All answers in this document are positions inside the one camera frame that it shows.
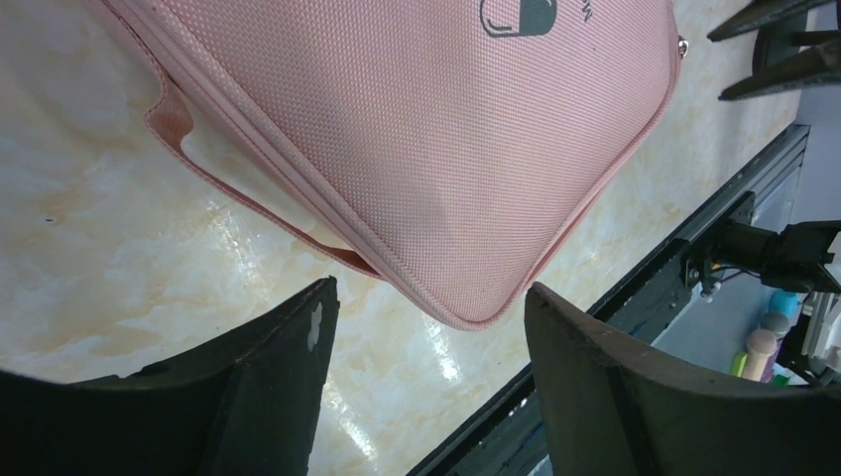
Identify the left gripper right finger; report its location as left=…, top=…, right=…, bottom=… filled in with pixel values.
left=525, top=283, right=840, bottom=475

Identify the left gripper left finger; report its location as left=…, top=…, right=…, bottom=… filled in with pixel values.
left=1, top=277, right=339, bottom=475

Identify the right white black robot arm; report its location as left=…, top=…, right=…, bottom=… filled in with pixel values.
left=682, top=1, right=840, bottom=294

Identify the pink medicine kit case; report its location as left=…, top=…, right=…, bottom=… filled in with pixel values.
left=87, top=1, right=686, bottom=330

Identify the beige foam microphone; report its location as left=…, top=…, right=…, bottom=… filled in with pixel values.
left=742, top=328, right=778, bottom=382

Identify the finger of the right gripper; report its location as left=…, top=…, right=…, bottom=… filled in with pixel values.
left=707, top=0, right=831, bottom=42
left=718, top=39, right=840, bottom=101

